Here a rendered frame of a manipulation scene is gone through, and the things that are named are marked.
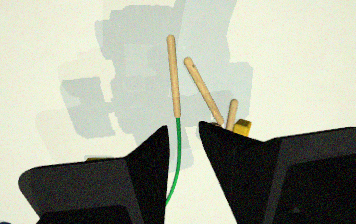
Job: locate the wooden stick with green string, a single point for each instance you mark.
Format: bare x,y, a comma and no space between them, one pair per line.
176,103

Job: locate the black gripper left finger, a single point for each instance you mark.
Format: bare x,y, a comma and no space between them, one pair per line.
138,182

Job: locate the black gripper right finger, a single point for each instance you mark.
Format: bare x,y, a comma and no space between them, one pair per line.
251,172

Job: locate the light wooden stick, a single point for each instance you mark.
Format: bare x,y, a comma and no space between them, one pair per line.
203,90
232,114

